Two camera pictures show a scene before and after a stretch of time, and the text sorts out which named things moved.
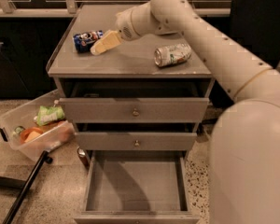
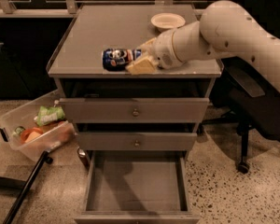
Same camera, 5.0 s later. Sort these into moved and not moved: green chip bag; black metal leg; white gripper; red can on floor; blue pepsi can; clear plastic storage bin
Moved: blue pepsi can; white gripper
Not moved: clear plastic storage bin; green chip bag; black metal leg; red can on floor
